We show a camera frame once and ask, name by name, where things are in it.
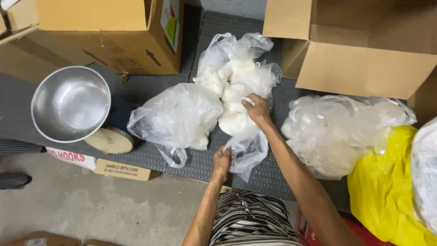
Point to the person's right hand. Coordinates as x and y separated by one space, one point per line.
258 111

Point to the person's left hand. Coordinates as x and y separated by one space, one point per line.
221 165

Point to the person's right fingers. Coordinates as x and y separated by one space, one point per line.
247 103

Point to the person's left fingers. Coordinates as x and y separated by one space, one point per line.
223 152

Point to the clear plastic bag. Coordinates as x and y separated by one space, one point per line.
249 150
177 116

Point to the heap of white lumps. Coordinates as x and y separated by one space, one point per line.
235 92

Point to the grey woven mat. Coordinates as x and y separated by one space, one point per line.
273 164
150 82

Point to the closed clear plastic bag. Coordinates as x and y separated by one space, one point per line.
177 116

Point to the black white striped garment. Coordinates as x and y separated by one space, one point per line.
251 222

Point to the large clear bag of lumps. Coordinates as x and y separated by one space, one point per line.
338 136

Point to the blue weighing scale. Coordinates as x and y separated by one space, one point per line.
114 136

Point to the flat printed cardboard carton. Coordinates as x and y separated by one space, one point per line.
112 167

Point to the large open cardboard box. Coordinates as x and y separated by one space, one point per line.
358 44

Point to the red crate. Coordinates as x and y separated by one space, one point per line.
355 232

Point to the cardboard box with arrows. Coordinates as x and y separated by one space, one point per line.
102 34

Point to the round metal bowl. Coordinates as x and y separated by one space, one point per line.
70 104

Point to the yellow plastic bag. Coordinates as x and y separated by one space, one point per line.
385 198

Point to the plain cardboard box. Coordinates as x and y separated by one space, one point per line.
425 99

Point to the white translucent plastic bag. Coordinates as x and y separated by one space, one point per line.
426 170

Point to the small cardboard box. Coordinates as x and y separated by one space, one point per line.
44 240

